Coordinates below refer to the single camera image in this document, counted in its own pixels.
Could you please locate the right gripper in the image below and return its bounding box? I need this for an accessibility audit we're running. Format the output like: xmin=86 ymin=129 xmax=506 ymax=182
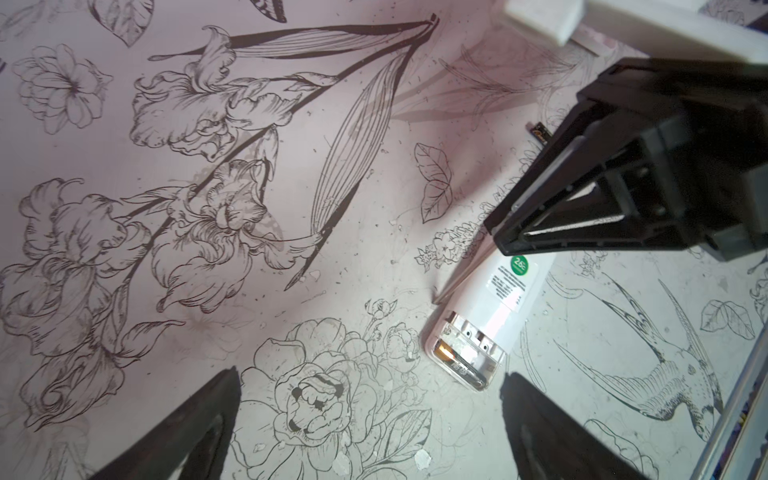
xmin=484 ymin=58 xmax=767 ymax=261

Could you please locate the white remote control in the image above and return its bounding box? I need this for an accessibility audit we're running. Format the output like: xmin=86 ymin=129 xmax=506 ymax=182
xmin=425 ymin=250 xmax=556 ymax=392

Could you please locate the AA battery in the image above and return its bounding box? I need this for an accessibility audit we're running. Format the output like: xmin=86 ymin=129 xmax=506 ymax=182
xmin=526 ymin=122 xmax=553 ymax=146
xmin=433 ymin=340 xmax=488 ymax=391

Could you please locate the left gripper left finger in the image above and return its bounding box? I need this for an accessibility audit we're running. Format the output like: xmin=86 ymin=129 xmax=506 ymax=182
xmin=92 ymin=367 xmax=241 ymax=479

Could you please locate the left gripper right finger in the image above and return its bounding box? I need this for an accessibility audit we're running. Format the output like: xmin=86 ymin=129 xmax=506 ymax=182
xmin=500 ymin=373 xmax=644 ymax=479

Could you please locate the screwdriver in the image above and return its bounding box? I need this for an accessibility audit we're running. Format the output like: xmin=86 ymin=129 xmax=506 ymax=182
xmin=432 ymin=236 xmax=497 ymax=305

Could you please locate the battery cover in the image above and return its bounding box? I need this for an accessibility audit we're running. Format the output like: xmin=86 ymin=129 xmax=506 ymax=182
xmin=571 ymin=29 xmax=618 ymax=57

